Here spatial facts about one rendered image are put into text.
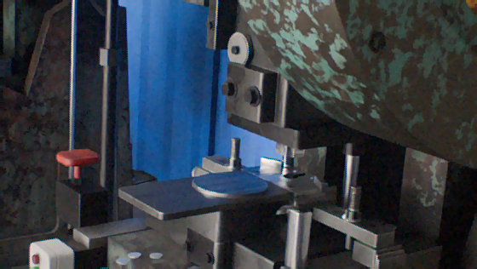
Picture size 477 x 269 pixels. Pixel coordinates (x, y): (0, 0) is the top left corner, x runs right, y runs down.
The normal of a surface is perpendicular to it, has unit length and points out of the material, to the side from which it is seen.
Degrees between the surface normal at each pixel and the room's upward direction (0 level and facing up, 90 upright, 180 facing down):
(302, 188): 0
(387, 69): 90
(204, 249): 90
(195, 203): 0
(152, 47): 90
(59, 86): 90
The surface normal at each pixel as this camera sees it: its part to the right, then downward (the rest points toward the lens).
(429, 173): -0.80, 0.11
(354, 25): 0.60, 0.25
